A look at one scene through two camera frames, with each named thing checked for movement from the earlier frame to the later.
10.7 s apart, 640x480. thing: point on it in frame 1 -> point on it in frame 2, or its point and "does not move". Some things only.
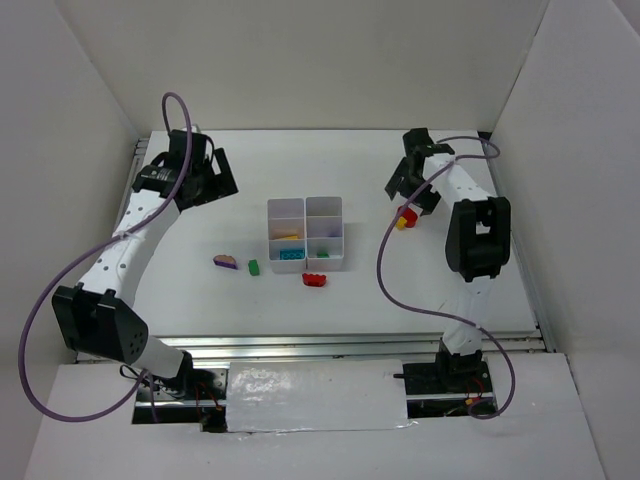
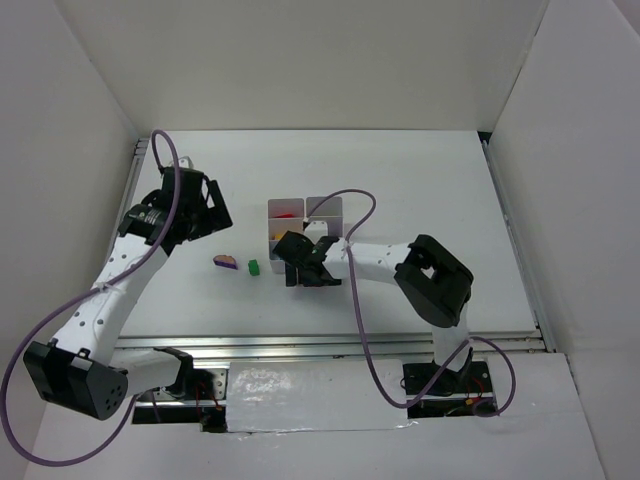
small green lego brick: (253, 267) does not move
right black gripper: (411, 185) -> (304, 270)
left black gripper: (220, 176) -> (209, 207)
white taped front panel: (318, 395) does not move
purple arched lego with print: (225, 260) does not move
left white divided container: (287, 248) does not move
